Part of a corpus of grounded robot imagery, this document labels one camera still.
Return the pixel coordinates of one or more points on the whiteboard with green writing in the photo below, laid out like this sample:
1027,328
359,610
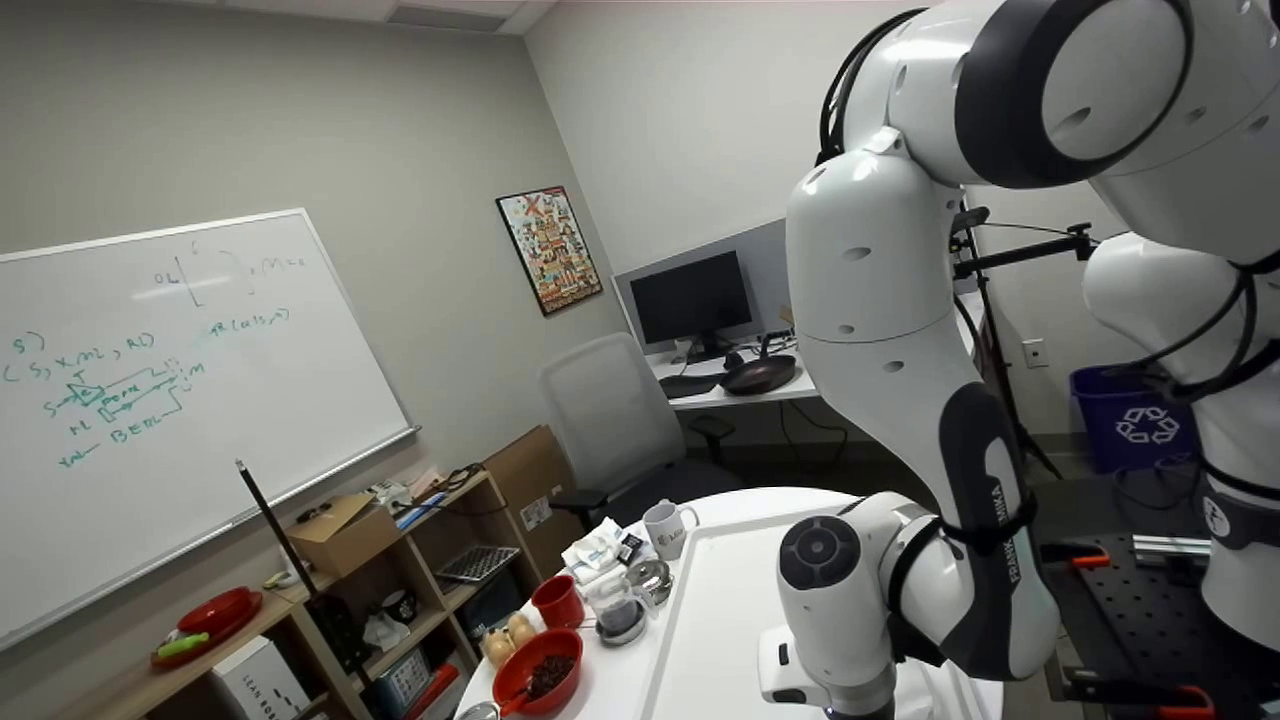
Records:
186,401

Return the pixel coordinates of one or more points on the green red toy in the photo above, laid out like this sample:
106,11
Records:
180,650

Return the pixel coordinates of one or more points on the black workbench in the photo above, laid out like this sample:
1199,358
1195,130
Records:
1133,626

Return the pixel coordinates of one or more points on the orange black clamp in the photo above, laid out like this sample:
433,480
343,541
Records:
1084,563
1133,694

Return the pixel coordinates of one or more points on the open brown cardboard box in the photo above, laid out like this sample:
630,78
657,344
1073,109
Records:
343,535

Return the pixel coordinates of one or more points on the dark round tin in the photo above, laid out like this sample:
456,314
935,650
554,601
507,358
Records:
622,622

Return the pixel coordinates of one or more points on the red bowl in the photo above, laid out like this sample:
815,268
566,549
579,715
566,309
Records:
537,672

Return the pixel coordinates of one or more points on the clear plastic food container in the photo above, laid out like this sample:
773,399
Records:
510,640

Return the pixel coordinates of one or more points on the white rectangular tray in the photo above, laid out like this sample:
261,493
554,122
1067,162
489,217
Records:
720,626

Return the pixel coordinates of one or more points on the blue recycling bin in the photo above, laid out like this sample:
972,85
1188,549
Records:
1133,423

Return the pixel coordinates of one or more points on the black camera stand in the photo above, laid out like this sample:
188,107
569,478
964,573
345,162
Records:
1027,251

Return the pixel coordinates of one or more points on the black headphones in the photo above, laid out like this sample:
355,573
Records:
763,375

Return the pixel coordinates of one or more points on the white wall outlet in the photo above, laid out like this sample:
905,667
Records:
1033,355

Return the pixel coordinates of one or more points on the white paper packets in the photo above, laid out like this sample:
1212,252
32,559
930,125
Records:
595,549

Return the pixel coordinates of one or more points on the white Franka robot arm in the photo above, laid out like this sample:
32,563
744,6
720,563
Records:
905,266

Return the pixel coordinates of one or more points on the red plate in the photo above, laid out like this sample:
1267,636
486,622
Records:
222,610

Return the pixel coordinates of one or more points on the white ceramic mug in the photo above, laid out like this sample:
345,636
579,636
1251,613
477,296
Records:
664,528

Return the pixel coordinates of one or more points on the framed colourful poster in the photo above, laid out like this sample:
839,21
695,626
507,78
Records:
550,251

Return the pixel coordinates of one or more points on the wooden shelf unit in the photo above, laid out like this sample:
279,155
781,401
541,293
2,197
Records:
402,587

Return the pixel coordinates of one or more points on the black keyboard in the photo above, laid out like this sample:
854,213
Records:
686,384

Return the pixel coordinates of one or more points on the thin black pole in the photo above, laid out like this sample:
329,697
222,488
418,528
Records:
274,525

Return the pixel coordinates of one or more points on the white storage box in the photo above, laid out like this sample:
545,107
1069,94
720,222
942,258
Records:
261,681

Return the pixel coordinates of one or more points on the silver metal cylinder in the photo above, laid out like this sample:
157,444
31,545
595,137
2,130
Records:
1171,549

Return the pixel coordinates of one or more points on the small red cup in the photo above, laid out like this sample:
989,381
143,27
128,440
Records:
556,601

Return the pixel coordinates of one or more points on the grey office chair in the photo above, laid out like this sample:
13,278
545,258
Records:
604,404

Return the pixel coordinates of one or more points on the white desk with red legs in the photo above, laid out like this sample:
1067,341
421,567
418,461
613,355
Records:
805,384

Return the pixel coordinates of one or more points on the black computer monitor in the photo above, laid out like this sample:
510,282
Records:
690,296

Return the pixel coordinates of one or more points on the silver metal tin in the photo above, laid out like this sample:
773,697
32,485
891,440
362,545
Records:
648,583

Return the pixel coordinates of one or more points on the round white table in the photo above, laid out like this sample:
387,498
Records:
604,672

